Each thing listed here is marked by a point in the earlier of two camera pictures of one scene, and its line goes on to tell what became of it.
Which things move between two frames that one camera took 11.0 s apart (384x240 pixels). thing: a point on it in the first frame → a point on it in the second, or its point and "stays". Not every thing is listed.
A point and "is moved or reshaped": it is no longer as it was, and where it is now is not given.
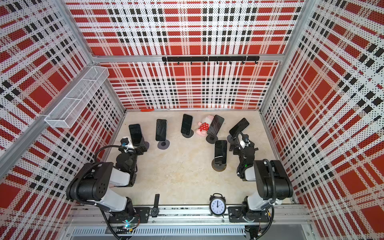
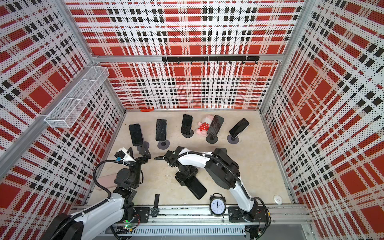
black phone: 135,132 stays
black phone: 220,150 is moved or reshaped
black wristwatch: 155,210 stays
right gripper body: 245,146 → 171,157
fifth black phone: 243,124 stays
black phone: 161,130 stays
